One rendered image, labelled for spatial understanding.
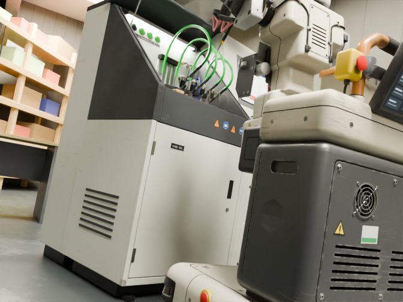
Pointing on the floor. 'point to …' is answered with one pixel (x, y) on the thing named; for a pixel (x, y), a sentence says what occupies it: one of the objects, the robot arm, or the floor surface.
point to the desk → (29, 165)
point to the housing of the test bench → (73, 132)
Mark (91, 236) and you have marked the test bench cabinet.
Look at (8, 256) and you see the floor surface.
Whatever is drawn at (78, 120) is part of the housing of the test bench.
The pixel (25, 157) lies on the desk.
